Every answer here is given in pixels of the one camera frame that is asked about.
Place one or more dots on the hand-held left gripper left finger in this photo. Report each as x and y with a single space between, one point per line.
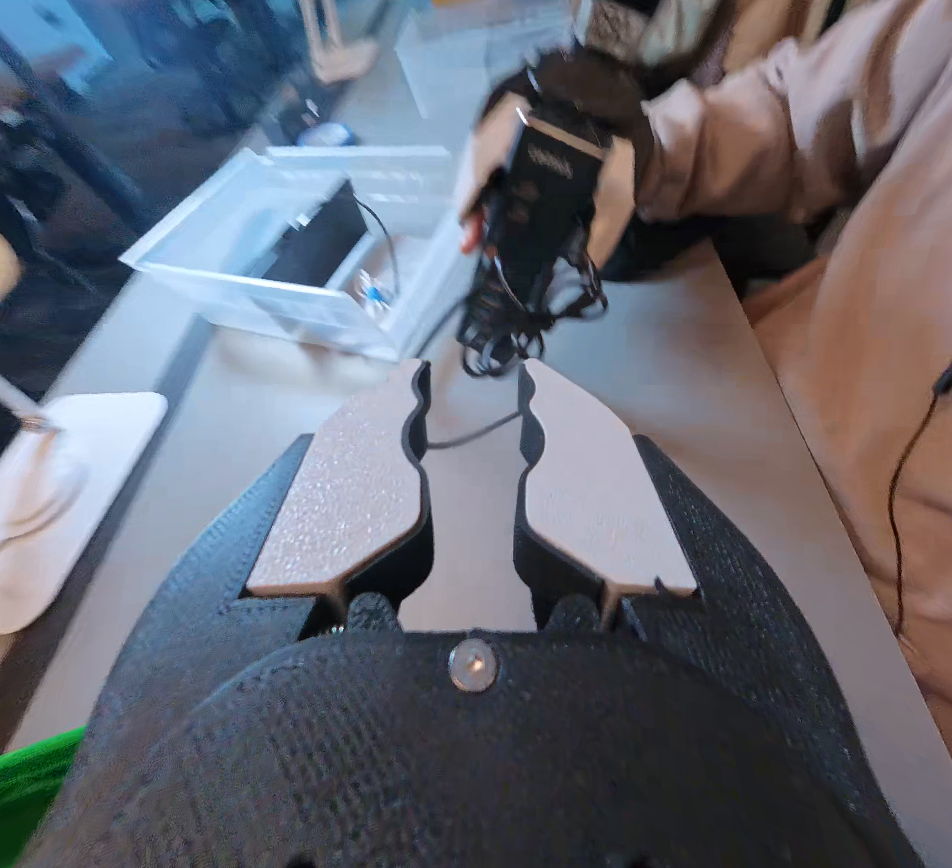
342 503

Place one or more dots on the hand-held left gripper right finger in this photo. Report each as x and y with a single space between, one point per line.
595 503

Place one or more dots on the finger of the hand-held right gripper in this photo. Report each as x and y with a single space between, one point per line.
616 198
487 154

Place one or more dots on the grey usb hub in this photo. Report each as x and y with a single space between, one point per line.
543 198

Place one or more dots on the clear plastic bin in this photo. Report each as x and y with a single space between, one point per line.
223 250

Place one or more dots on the green plastic bin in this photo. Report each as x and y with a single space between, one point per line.
30 793

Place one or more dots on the person's right forearm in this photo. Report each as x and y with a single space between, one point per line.
781 131

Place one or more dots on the person's right hand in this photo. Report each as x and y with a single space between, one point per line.
474 235

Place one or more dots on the clear plastic container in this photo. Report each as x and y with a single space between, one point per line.
483 35

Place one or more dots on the black textured pad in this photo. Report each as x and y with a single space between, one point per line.
744 250

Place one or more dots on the black bin divider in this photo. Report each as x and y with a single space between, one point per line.
320 243

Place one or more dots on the person's beige hoodie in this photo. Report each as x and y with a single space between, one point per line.
877 399

